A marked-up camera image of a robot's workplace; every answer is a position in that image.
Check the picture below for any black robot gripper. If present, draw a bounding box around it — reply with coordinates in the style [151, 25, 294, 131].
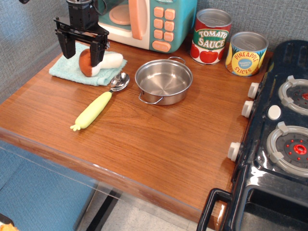
[53, 0, 109, 67]

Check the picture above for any brown white plush mushroom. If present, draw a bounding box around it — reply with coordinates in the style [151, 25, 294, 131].
[78, 49, 124, 77]

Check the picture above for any light teal folded cloth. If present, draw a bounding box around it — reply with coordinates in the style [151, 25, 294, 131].
[49, 43, 127, 86]

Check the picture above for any teal toy microwave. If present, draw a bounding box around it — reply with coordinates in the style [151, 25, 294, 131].
[98, 0, 197, 53]

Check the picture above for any tomato sauce can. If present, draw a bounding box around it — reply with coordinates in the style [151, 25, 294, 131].
[190, 8, 232, 64]

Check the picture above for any pineapple slices can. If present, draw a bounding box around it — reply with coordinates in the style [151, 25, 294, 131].
[225, 31, 269, 77]

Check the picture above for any orange object at corner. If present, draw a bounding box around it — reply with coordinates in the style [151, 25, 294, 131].
[0, 214, 19, 231]

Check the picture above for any black toy stove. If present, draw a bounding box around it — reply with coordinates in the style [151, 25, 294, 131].
[197, 40, 308, 231]

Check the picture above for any spoon with yellow-green handle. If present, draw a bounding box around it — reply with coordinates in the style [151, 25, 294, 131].
[70, 72, 130, 131]

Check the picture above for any silver pot with handles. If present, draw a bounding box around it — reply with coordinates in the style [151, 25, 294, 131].
[135, 57, 193, 106]

